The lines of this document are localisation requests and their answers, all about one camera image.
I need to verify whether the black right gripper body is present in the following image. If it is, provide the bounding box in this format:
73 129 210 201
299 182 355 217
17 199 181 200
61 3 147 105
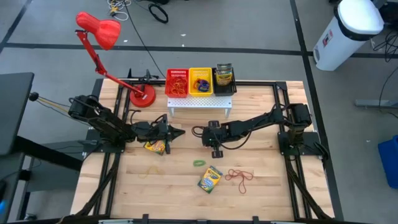
201 121 226 149

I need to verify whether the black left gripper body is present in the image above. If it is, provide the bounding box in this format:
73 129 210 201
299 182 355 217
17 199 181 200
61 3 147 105
146 114 171 141

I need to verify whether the red rubber band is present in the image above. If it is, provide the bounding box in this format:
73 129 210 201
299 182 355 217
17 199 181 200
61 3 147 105
238 177 249 194
224 169 254 182
169 79 188 95

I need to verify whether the black plastic basket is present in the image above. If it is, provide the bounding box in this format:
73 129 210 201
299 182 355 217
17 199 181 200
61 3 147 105
212 68 238 97

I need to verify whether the yellow rubber band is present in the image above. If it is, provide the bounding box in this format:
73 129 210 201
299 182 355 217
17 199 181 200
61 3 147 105
138 165 162 180
170 78 187 93

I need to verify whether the orange rubber band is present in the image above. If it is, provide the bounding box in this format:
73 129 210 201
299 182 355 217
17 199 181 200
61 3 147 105
169 77 187 95

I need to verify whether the red plastic basket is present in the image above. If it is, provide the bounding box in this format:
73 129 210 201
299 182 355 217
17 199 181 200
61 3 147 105
164 68 190 98

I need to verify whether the yellow plastic basket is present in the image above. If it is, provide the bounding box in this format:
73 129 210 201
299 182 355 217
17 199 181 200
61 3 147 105
188 67 214 98

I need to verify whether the red desk lamp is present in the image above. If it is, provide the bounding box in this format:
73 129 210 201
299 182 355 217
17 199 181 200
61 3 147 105
75 11 157 109

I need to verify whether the black side desk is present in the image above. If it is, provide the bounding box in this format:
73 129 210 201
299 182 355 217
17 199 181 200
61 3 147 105
0 72 84 224

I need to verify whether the white perforated riser shelf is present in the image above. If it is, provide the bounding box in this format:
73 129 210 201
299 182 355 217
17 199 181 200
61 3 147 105
167 95 233 119

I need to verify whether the black control box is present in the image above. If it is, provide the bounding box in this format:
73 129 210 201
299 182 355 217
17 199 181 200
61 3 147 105
91 78 104 100

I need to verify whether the white trash bin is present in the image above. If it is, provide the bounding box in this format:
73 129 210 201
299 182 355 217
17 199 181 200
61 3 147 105
312 0 386 72

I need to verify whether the blue plastic bin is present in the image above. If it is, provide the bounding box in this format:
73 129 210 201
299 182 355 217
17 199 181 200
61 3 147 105
377 134 398 190

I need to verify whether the black floor cable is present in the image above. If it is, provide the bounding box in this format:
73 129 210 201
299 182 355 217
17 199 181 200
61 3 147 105
123 0 167 78

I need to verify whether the black cable coil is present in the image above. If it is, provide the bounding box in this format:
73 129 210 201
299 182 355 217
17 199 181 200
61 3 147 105
148 2 170 24

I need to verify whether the white yellow cable bundle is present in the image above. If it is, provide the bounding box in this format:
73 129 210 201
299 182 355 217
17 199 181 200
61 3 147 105
107 0 131 22

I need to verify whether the yellow cord with black knob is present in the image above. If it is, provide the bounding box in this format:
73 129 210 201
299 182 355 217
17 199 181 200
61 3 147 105
29 91 74 114

